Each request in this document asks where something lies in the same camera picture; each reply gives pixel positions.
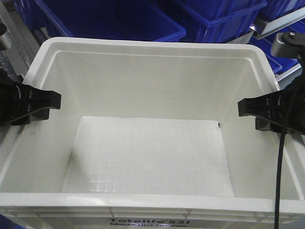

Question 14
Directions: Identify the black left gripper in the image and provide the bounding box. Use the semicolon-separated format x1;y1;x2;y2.
0;70;61;126

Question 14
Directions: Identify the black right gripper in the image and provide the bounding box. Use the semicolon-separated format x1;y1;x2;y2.
237;75;305;135

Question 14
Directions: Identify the white plastic tote bin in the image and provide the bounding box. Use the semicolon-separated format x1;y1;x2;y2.
0;36;305;229

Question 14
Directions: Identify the blue bin right side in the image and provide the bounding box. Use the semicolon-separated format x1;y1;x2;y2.
249;35;297;74

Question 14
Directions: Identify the blue bin upper right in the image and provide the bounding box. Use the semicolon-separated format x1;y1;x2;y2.
173;0;267;43

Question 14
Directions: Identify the large blue bin behind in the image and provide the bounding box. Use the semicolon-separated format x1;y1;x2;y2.
35;0;186;42

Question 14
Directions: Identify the black right cable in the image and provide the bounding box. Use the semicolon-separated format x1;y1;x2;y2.
274;78;300;229

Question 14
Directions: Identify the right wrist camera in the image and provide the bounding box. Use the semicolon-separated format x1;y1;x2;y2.
271;32;305;59

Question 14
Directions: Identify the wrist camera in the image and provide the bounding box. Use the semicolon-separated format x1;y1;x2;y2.
0;23;12;51
271;32;305;59

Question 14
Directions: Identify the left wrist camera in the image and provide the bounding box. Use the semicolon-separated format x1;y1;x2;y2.
0;23;12;51

